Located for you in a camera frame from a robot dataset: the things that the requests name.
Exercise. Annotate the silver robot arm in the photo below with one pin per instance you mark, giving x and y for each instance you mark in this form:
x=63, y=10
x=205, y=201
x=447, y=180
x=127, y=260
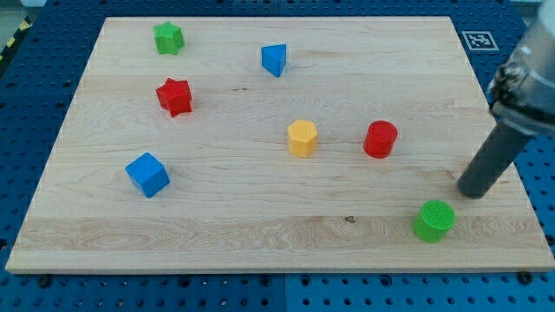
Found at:
x=523, y=86

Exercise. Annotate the wooden board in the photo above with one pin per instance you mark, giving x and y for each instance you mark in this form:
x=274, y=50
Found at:
x=238, y=201

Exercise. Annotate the yellow hexagon block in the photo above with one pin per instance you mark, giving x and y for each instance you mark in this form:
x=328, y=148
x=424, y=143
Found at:
x=302, y=138

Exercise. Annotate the blue triangle block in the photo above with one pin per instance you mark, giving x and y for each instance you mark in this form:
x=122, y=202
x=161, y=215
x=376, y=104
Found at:
x=274, y=58

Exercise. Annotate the red cylinder block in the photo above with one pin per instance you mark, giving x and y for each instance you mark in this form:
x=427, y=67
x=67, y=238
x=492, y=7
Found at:
x=380, y=139

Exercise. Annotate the red star block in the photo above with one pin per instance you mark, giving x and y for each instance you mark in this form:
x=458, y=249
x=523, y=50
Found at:
x=175, y=97

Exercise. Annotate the blue cube block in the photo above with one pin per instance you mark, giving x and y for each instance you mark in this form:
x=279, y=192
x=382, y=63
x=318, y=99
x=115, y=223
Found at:
x=147, y=174

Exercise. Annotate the green star block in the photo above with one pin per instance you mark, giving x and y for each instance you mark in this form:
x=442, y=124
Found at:
x=168, y=38

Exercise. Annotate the green cylinder block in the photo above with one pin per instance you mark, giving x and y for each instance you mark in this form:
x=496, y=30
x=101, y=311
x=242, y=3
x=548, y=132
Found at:
x=433, y=221

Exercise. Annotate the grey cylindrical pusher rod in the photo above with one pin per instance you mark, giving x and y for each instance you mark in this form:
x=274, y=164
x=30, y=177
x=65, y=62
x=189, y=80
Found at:
x=495, y=155

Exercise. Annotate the white fiducial marker tag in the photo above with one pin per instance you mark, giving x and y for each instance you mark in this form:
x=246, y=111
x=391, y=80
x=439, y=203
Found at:
x=477, y=40

